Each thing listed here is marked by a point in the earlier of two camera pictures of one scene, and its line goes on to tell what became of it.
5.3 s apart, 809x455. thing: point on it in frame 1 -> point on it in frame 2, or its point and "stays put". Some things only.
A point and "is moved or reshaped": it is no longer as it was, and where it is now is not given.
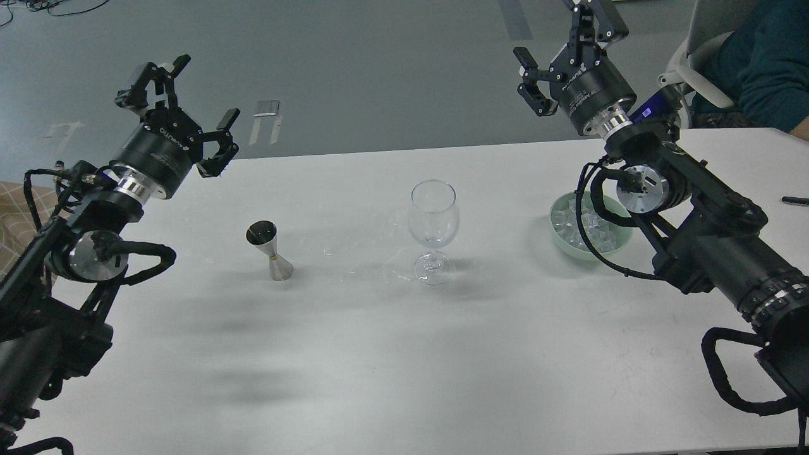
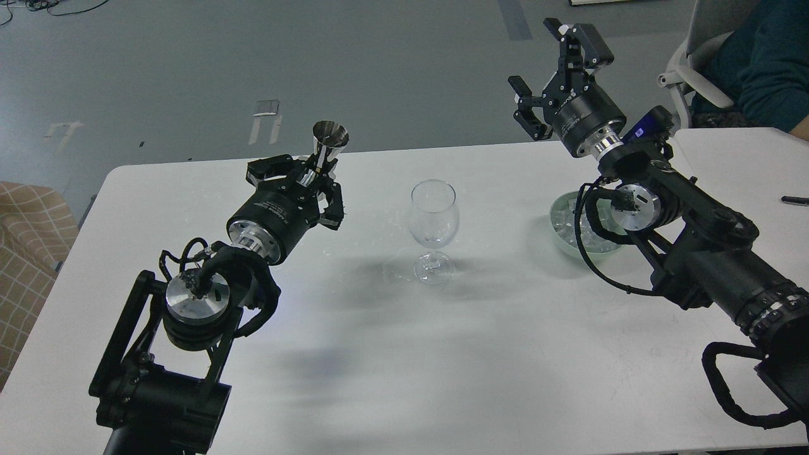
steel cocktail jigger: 263,235 is moved or reshaped
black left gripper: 168,142 -> 274,217
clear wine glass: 433,218 stays put
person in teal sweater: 762,67 stays put
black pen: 796,200 stays put
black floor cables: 40,5 stays put
